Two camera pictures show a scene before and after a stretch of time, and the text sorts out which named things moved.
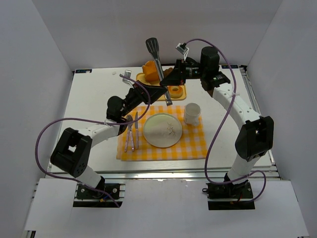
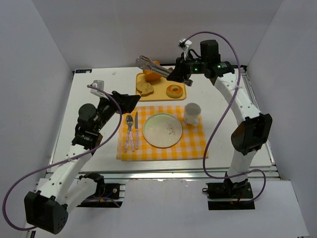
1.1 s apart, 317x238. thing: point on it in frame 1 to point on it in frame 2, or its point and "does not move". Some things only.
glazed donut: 176,91 does not move
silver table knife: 136,129 does not move
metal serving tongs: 152,45 to 145,62
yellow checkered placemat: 132,145 does not move
